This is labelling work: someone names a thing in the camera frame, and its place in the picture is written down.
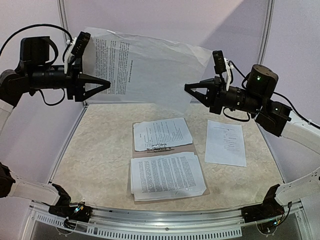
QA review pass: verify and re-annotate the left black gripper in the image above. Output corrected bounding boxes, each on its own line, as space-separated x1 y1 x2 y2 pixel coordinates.
27 52 111 100

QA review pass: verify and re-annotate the large paper sheet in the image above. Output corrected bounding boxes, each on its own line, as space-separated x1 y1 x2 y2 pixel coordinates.
82 27 212 113

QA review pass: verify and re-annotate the clipped paper stack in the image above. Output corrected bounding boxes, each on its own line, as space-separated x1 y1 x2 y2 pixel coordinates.
133 117 193 152

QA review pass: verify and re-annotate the sparse printed paper sheet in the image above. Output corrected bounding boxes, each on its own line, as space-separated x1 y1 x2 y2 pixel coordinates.
204 120 247 167

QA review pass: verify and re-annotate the transparent plastic folder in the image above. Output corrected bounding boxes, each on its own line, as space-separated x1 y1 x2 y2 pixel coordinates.
130 117 210 202

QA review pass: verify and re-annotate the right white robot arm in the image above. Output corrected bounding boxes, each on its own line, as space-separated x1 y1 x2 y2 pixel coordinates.
184 64 320 153

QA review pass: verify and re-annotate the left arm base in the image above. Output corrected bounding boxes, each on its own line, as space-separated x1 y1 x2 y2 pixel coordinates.
48 183 93 223

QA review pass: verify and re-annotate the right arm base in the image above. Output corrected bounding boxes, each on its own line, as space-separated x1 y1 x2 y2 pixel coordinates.
240 184 285 223

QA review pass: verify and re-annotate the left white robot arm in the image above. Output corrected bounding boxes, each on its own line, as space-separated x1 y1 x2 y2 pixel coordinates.
0 32 111 217

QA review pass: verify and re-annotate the metal folder clip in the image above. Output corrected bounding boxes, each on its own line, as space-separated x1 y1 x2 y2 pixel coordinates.
146 143 174 153

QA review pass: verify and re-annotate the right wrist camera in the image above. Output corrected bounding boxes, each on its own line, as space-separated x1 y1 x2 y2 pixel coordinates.
212 50 235 92

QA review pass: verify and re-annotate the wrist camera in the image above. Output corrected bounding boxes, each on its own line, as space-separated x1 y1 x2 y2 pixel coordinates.
62 31 91 75
212 50 235 92

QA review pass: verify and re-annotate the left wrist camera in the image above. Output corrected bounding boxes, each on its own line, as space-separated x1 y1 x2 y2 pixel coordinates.
62 31 91 75

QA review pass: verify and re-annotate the right aluminium frame post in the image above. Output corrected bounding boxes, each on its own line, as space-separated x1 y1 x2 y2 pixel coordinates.
243 0 275 65

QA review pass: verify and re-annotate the aluminium front rail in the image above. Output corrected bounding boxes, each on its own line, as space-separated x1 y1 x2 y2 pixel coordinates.
21 193 312 240

